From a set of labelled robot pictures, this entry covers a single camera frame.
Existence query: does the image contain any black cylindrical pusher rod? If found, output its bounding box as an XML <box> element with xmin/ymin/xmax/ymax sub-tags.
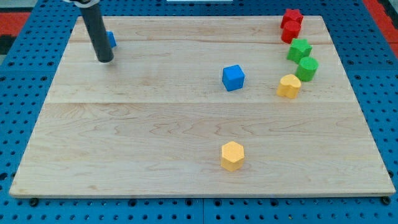
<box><xmin>80</xmin><ymin>1</ymin><xmax>114</xmax><ymax>63</ymax></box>

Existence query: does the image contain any yellow hexagon block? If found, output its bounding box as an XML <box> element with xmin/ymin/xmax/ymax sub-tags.
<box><xmin>220</xmin><ymin>141</ymin><xmax>245</xmax><ymax>172</ymax></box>

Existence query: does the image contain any blue block behind rod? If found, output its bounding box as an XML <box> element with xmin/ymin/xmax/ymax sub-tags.
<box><xmin>106</xmin><ymin>30</ymin><xmax>117</xmax><ymax>48</ymax></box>

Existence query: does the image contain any light wooden board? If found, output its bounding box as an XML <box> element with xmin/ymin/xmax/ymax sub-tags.
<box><xmin>9</xmin><ymin>16</ymin><xmax>396</xmax><ymax>198</ymax></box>

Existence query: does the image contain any blue cube block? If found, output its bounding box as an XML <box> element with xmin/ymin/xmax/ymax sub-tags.
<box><xmin>222</xmin><ymin>65</ymin><xmax>245</xmax><ymax>91</ymax></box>

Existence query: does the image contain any red cylinder block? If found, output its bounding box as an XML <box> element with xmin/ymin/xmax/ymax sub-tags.
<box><xmin>281</xmin><ymin>21</ymin><xmax>301</xmax><ymax>44</ymax></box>

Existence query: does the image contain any red star block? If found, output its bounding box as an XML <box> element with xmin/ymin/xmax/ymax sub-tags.
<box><xmin>280</xmin><ymin>9</ymin><xmax>303</xmax><ymax>29</ymax></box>

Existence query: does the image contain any yellow heart block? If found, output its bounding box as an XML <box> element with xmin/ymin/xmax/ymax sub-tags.
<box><xmin>276</xmin><ymin>74</ymin><xmax>302</xmax><ymax>99</ymax></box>

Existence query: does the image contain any green star block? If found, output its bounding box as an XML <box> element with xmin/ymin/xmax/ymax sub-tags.
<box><xmin>287</xmin><ymin>38</ymin><xmax>313</xmax><ymax>63</ymax></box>

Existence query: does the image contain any green cylinder block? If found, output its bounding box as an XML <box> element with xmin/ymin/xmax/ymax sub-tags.
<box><xmin>295</xmin><ymin>57</ymin><xmax>319</xmax><ymax>82</ymax></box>

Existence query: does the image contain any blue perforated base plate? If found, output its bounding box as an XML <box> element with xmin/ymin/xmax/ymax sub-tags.
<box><xmin>1</xmin><ymin>0</ymin><xmax>397</xmax><ymax>223</ymax></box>

